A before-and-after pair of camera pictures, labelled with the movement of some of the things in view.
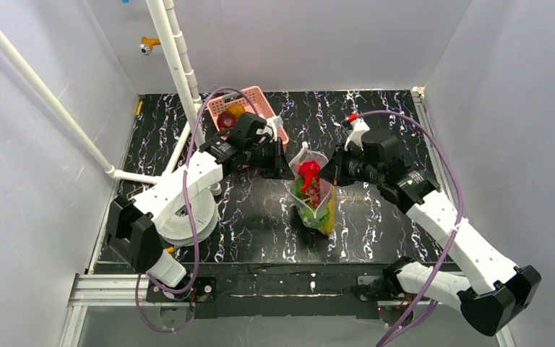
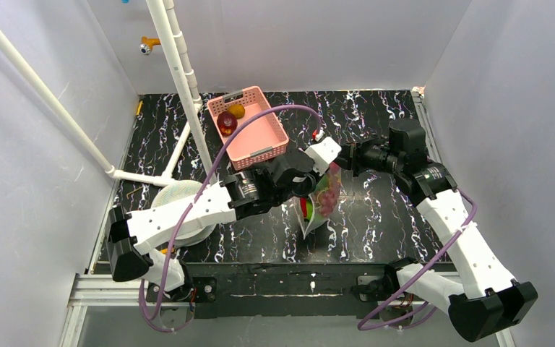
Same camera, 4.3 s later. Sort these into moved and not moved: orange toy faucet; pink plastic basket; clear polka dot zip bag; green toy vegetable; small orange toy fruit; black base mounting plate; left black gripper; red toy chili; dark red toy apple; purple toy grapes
Moved: green toy vegetable; purple toy grapes; red toy chili; left black gripper
Not moved: pink plastic basket; clear polka dot zip bag; dark red toy apple; black base mounting plate; orange toy faucet; small orange toy fruit
